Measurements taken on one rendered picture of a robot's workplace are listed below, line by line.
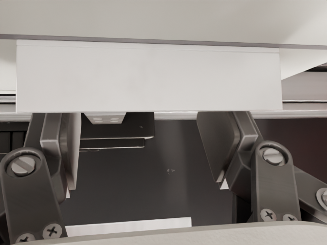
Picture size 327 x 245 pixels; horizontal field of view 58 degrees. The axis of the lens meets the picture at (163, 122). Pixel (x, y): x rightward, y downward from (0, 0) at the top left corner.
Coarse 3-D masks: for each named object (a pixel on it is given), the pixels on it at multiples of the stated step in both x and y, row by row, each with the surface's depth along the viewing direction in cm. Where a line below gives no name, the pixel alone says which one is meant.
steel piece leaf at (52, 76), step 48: (48, 48) 9; (96, 48) 9; (144, 48) 9; (192, 48) 10; (240, 48) 10; (48, 96) 9; (96, 96) 9; (144, 96) 9; (192, 96) 10; (240, 96) 10
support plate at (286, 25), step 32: (0, 0) 6; (32, 0) 7; (64, 0) 7; (96, 0) 7; (128, 0) 7; (160, 0) 7; (192, 0) 7; (224, 0) 7; (256, 0) 7; (288, 0) 7; (320, 0) 7; (0, 32) 8; (32, 32) 8; (64, 32) 8; (96, 32) 8; (128, 32) 8; (160, 32) 9; (192, 32) 9; (224, 32) 9; (256, 32) 9; (288, 32) 9; (320, 32) 9; (0, 64) 11; (288, 64) 12; (320, 64) 13
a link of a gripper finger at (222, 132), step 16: (208, 112) 13; (224, 112) 11; (240, 112) 10; (208, 128) 13; (224, 128) 11; (240, 128) 10; (256, 128) 11; (208, 144) 13; (224, 144) 11; (240, 144) 10; (256, 144) 11; (208, 160) 13; (224, 160) 11; (240, 160) 10; (224, 176) 11; (240, 176) 10; (304, 176) 10; (240, 192) 11; (304, 192) 9; (320, 192) 9; (304, 208) 9; (320, 208) 9
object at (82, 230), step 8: (96, 224) 18; (104, 224) 18; (112, 224) 18; (120, 224) 18; (128, 224) 18; (136, 224) 18; (144, 224) 19; (152, 224) 19; (160, 224) 19; (168, 224) 19; (176, 224) 19; (184, 224) 19; (72, 232) 18; (80, 232) 18; (88, 232) 18; (96, 232) 18; (104, 232) 18; (112, 232) 18
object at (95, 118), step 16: (96, 112) 24; (112, 112) 24; (128, 112) 37; (144, 112) 37; (96, 128) 36; (112, 128) 37; (128, 128) 37; (144, 128) 37; (80, 144) 37; (96, 144) 37; (112, 144) 37; (128, 144) 38; (144, 144) 38
